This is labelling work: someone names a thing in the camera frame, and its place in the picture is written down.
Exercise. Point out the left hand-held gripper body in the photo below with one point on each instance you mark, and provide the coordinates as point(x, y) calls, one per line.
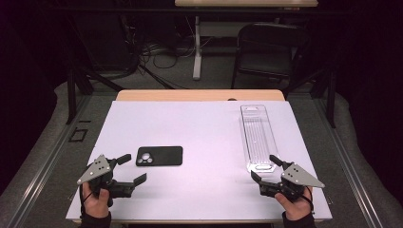
point(96, 169)

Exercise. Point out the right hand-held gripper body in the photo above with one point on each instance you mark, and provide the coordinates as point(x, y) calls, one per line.
point(301, 177)

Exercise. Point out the clear plastic packaging box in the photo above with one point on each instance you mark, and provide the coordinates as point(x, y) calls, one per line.
point(258, 136)

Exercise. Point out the person's right hand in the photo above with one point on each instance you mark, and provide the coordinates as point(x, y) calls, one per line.
point(296, 209)

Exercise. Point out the person's left hand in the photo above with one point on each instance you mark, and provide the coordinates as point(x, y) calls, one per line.
point(95, 205)

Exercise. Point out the white table board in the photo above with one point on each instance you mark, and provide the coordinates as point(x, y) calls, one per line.
point(206, 126)

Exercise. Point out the black metal stand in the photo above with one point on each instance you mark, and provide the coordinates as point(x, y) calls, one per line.
point(331, 101)
point(71, 95)

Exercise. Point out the wooden table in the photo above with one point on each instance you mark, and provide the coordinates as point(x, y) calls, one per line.
point(190, 95)

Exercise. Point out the black folding chair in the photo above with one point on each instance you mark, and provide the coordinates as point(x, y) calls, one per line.
point(266, 60)

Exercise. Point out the white-legged desk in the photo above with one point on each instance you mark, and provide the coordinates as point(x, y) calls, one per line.
point(197, 47)

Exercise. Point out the aluminium floor rail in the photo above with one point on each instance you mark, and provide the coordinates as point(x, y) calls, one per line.
point(348, 164)
point(47, 164)

